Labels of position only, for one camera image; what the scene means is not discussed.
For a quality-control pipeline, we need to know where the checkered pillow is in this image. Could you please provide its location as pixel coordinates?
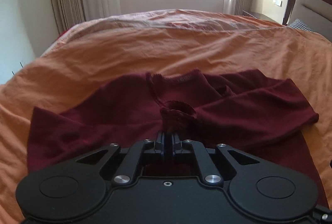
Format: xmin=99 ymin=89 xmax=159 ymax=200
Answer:
xmin=287 ymin=18 xmax=316 ymax=32

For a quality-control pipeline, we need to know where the maroon sweater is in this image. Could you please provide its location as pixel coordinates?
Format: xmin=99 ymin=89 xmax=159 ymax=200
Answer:
xmin=27 ymin=70 xmax=330 ymax=211

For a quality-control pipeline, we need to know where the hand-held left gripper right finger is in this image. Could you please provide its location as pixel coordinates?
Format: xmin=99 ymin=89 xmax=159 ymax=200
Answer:
xmin=172 ymin=133 xmax=260 ymax=187

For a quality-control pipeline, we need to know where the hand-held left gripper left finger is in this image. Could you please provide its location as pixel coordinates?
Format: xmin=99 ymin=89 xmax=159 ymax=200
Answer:
xmin=75 ymin=131 xmax=165 ymax=187

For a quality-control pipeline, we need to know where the orange bed sheet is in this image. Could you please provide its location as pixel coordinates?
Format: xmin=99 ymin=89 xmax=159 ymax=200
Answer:
xmin=0 ymin=8 xmax=332 ymax=224

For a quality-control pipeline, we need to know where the dark wooden nightstand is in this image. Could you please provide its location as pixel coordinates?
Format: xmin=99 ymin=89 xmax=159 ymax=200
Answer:
xmin=242 ymin=10 xmax=284 ymax=25

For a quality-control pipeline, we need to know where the wooden padded headboard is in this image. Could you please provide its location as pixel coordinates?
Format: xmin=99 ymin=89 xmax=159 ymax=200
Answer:
xmin=282 ymin=0 xmax=332 ymax=33

